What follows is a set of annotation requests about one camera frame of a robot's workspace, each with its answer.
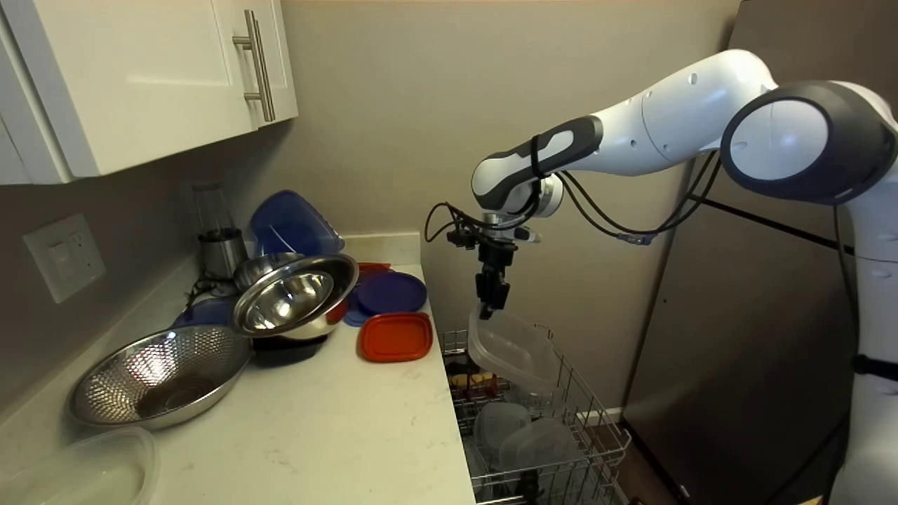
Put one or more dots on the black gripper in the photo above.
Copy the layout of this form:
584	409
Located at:
496	251

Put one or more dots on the clear plastic lunch box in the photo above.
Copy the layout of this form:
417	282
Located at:
518	351

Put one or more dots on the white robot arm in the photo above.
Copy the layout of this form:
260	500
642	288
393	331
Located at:
812	141

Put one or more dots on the wooden utensil in rack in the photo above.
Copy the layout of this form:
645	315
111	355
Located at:
478	383

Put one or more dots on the clear plastic container in rack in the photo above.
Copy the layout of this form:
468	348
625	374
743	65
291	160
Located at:
513	439

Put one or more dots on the red square plastic lid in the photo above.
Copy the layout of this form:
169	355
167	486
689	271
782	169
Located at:
393	338

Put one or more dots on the blue round plastic plate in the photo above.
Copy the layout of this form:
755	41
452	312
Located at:
386	292

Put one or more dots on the steel mixing bowl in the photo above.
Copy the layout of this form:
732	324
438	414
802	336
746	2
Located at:
292	296

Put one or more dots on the blue plastic bowl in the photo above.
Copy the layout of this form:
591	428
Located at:
288	222

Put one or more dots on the stainless steel refrigerator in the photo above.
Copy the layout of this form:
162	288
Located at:
746	374

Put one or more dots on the steel cup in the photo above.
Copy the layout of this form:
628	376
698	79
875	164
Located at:
221	254

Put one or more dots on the clear glass on counter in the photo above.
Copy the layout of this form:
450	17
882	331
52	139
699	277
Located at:
210	208

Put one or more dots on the steel colander bowl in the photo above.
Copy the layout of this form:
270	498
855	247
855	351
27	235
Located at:
162	379

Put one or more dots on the white wire dish rack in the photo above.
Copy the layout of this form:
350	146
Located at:
591	477

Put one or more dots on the steel cabinet handle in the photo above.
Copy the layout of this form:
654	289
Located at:
253	45

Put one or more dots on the white wall outlet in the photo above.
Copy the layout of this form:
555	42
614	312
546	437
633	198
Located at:
66	256

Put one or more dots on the white wall cabinet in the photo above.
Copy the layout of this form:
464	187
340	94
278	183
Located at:
92	89

